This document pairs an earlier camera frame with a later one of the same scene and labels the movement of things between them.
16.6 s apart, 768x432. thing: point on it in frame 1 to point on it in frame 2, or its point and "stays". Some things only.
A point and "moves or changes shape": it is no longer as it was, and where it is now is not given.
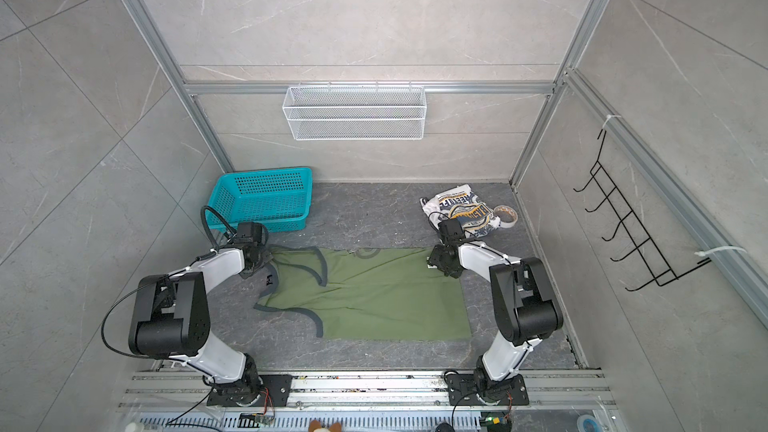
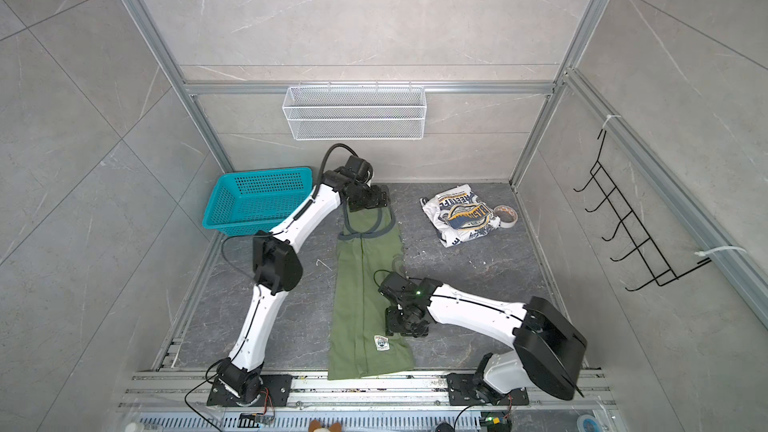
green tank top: (382, 293) moves or changes shape
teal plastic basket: (280, 198) stays
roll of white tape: (509, 210) stays
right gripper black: (435, 258) to (391, 325)
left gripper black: (267, 256) to (377, 199)
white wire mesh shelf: (354, 113) stays
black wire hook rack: (642, 245) stays
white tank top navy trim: (463, 203) stays
